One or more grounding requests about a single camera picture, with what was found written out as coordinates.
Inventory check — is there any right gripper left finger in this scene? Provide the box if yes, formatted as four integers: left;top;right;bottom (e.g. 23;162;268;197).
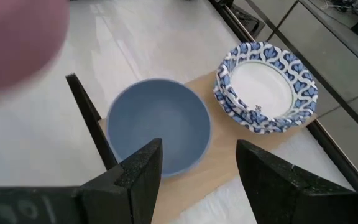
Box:
81;138;163;224

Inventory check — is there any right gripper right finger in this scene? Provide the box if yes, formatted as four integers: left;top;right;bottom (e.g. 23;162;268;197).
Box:
236;139;354;224

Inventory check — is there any blue plastic bowl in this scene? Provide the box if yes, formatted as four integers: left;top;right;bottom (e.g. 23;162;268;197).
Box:
105;77;213;179

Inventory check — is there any blue patterned paper bowl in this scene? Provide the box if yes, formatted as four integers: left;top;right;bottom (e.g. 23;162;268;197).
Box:
216;41;319;126
213;81;307;135

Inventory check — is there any pink plastic bowl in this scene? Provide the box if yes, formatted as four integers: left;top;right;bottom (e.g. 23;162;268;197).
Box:
0;0;71;96

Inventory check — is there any black perforated metal stand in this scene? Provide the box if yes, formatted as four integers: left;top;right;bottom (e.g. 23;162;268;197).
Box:
228;2;266;39

